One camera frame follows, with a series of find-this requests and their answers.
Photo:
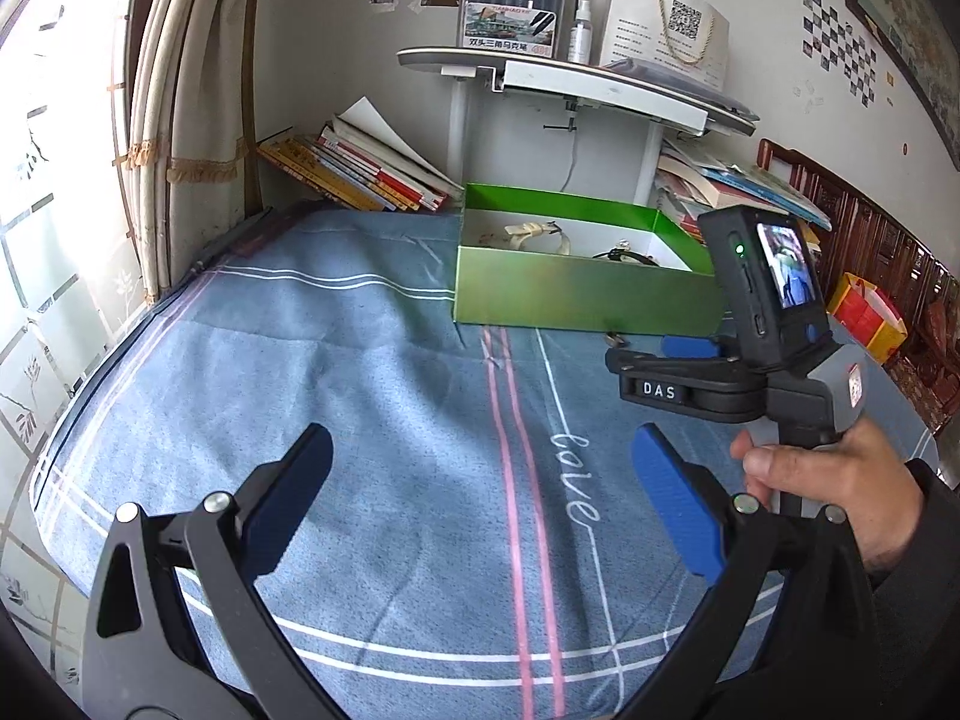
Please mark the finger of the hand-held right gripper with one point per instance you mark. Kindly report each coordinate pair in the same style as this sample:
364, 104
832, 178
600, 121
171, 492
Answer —
690, 346
626, 360

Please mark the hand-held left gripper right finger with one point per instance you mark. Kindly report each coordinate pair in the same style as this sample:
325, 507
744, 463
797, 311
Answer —
679, 502

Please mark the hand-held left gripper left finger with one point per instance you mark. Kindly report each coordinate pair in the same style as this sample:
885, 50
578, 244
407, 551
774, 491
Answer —
289, 502

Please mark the green cardboard box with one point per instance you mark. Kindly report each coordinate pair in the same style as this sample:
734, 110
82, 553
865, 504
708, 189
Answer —
570, 292

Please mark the person's right forearm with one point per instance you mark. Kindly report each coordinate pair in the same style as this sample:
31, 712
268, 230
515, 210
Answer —
922, 615

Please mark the person's right hand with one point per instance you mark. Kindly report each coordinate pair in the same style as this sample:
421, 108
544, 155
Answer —
862, 487

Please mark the red yellow shopping bag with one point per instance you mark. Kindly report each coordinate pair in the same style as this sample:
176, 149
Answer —
870, 315

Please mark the stack of books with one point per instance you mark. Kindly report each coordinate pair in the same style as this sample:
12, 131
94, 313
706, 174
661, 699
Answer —
720, 184

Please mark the dark wooden bench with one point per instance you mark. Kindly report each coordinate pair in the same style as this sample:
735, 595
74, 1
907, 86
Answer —
885, 240

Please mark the blue plaid tablecloth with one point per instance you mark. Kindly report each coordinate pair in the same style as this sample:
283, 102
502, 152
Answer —
337, 375

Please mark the grey desk shelf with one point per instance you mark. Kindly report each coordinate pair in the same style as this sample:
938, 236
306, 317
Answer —
570, 82

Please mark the white paper bag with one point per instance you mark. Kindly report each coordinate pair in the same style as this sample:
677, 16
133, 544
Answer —
637, 22

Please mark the framed floral picture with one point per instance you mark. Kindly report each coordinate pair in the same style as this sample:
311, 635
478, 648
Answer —
915, 30

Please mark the white spray bottle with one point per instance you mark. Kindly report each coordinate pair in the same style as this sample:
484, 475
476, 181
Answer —
579, 37

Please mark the leaning row of books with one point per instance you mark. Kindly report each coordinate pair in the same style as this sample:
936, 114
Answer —
352, 172

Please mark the frosted window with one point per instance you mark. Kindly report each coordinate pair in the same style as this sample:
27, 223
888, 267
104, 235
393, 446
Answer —
52, 202

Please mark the beige curtain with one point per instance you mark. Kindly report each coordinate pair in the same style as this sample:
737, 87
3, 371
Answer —
195, 90

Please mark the wall photo stickers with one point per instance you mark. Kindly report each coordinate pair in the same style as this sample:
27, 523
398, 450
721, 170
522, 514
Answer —
836, 37

